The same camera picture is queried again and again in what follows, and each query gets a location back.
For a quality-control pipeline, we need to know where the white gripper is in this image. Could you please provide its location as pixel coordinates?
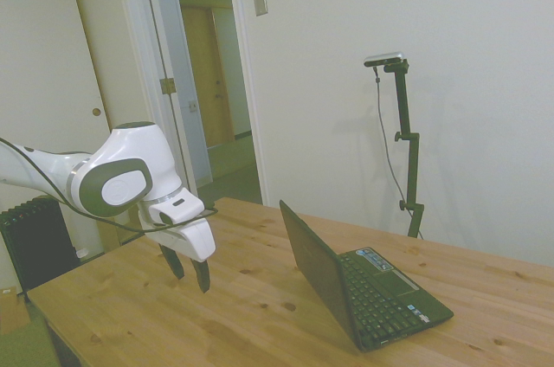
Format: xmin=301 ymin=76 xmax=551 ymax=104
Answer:
xmin=138 ymin=204 xmax=216 ymax=294

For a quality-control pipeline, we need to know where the black laptop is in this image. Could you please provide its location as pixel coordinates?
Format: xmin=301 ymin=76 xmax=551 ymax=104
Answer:
xmin=279 ymin=199 xmax=454 ymax=353

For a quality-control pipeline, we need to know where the black radiator heater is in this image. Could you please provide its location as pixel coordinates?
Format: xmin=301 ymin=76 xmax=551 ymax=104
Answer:
xmin=0 ymin=196 xmax=82 ymax=293

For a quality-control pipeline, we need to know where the small cardboard box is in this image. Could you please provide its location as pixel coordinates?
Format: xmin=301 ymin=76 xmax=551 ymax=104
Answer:
xmin=0 ymin=286 xmax=31 ymax=337

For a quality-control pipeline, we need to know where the wooden hallway door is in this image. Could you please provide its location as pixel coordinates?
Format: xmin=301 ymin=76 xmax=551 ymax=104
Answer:
xmin=180 ymin=6 xmax=238 ymax=148

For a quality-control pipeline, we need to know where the white open door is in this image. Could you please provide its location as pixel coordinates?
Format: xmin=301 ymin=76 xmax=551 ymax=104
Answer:
xmin=140 ymin=0 xmax=214 ymax=190

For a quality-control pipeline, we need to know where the black camera stand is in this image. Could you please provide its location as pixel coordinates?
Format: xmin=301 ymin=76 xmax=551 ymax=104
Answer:
xmin=383 ymin=59 xmax=426 ymax=239

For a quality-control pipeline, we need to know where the silver stereo camera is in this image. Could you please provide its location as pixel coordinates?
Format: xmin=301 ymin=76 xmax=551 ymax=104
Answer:
xmin=363 ymin=50 xmax=408 ymax=68

